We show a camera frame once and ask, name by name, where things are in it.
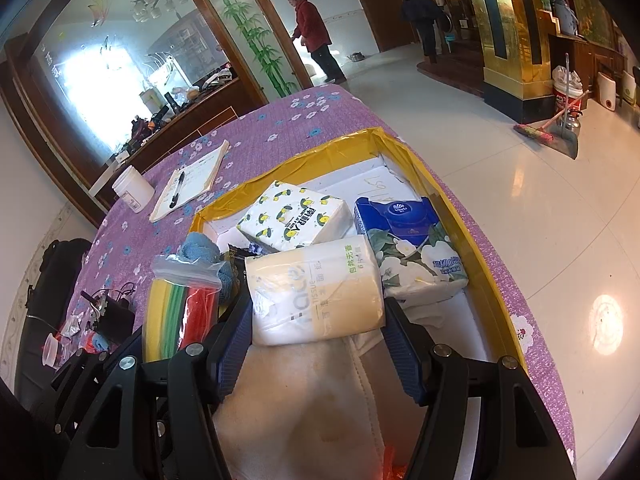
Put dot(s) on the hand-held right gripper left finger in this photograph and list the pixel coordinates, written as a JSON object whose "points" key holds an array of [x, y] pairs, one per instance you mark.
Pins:
{"points": [[232, 355]]}

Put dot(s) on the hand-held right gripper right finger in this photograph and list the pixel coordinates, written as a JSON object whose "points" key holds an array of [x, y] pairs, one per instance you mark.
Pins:
{"points": [[405, 360]]}

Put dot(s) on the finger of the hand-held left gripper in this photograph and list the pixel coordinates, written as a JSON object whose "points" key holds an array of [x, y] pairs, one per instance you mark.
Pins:
{"points": [[127, 345], [75, 380]]}

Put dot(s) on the small red plastic bag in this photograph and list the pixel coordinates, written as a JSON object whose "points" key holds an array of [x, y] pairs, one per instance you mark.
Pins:
{"points": [[90, 344]]}

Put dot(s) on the zip bag of coloured sponges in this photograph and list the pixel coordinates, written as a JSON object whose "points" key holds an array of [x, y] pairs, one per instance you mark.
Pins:
{"points": [[180, 305]]}

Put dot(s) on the white towel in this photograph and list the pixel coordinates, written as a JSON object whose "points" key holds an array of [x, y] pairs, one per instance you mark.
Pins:
{"points": [[300, 410]]}

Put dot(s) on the white yellow tissue roll pack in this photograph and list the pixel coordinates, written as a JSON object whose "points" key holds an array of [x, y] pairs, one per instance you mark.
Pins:
{"points": [[315, 295]]}

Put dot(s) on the black snack packet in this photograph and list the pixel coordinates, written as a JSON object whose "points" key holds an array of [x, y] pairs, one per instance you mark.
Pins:
{"points": [[237, 252]]}

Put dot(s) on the small blue white tissue packet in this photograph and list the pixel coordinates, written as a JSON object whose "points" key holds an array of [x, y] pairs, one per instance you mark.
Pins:
{"points": [[262, 249]]}

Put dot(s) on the large red plastic bag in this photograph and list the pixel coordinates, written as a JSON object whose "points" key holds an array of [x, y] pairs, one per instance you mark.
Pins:
{"points": [[397, 470]]}

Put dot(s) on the blue floral tissue pack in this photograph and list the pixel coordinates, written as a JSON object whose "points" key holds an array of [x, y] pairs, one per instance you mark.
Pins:
{"points": [[410, 245]]}

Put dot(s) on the yellow cardboard box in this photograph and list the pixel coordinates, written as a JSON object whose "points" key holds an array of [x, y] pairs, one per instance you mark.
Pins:
{"points": [[450, 230]]}

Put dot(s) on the lemon print tissue pack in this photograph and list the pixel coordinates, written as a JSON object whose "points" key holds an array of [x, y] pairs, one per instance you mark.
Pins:
{"points": [[295, 215]]}

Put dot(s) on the black electric motor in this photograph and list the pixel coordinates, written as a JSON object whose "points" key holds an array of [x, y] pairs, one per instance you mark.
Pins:
{"points": [[112, 315]]}

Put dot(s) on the crumpled foil wrapper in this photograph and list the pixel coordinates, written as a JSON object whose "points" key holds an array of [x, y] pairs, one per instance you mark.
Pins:
{"points": [[70, 327]]}

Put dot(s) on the black backpack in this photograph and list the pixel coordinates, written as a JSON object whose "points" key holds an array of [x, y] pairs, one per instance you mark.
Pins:
{"points": [[50, 285]]}

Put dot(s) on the white plastic jar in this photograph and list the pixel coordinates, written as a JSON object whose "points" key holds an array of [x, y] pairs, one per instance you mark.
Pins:
{"points": [[132, 187]]}

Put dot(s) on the black pen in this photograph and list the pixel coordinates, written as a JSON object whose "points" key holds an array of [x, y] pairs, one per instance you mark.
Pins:
{"points": [[176, 190]]}

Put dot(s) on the paper notebook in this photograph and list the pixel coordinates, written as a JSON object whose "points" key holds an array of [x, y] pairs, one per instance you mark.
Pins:
{"points": [[195, 180]]}

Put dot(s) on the wooden cabinet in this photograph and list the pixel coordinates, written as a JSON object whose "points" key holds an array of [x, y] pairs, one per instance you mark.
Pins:
{"points": [[165, 130]]}

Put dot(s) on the purple floral tablecloth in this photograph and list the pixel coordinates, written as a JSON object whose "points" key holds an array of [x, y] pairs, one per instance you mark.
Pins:
{"points": [[310, 120]]}

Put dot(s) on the black flashlight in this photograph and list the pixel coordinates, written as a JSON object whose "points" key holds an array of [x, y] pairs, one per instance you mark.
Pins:
{"points": [[170, 101]]}

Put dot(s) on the white canister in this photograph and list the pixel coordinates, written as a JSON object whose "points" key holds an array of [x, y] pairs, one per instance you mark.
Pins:
{"points": [[147, 97]]}

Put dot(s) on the grey dustpan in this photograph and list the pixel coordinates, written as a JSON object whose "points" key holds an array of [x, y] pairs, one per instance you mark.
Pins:
{"points": [[567, 145]]}

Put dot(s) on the broom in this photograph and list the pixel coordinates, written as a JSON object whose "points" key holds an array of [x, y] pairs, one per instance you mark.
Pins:
{"points": [[550, 122]]}

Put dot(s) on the metal kettle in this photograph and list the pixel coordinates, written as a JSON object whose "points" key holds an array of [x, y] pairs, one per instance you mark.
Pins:
{"points": [[572, 120]]}

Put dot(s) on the red bucket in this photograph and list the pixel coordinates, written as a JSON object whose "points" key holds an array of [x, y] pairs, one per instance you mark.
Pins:
{"points": [[567, 95]]}

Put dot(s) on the blue plastic basin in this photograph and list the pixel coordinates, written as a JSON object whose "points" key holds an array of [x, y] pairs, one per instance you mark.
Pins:
{"points": [[450, 40]]}

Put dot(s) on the white floor appliance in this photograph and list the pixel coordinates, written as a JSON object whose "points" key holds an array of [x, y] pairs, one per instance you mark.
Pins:
{"points": [[630, 87], [607, 90]]}

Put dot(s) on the gold pillar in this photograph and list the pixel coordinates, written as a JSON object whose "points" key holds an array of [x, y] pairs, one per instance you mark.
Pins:
{"points": [[505, 30]]}

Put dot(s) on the dark hanging coat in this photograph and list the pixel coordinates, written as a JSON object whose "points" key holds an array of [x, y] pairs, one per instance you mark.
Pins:
{"points": [[422, 15]]}

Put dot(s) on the wooden sideboard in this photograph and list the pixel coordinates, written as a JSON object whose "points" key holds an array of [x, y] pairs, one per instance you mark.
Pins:
{"points": [[590, 55]]}

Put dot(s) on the brown wooden door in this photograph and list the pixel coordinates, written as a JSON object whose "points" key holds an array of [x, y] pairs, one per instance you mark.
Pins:
{"points": [[380, 0]]}

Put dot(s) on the large framed painting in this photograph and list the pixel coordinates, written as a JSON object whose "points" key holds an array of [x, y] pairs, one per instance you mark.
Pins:
{"points": [[590, 0]]}

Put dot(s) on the bamboo wall decal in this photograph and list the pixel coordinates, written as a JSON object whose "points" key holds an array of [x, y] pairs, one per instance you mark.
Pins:
{"points": [[250, 30]]}

